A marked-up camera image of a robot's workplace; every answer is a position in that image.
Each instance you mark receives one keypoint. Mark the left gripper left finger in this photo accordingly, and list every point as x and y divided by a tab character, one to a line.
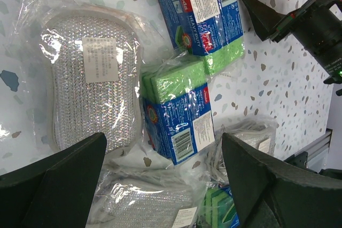
56	191

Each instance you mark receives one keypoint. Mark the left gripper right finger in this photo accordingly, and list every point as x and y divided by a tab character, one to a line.
268	192

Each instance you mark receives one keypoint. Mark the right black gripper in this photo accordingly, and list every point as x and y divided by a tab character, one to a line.
313	25

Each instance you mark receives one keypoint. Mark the blue green colourful sponge pack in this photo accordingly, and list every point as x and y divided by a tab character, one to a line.
218	209

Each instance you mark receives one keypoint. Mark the silver scourer pack right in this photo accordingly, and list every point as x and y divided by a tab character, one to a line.
258	132

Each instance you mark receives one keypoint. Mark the silver scourer pack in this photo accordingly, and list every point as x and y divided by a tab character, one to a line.
91	57
258	132
142	197

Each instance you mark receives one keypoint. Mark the silver scourer pack lower left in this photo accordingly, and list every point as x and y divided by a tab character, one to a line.
142	197

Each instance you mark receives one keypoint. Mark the silver scourer pack upper left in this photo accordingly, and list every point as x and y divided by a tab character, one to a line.
91	57

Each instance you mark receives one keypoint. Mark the right aluminium rail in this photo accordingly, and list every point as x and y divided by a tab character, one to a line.
313	156

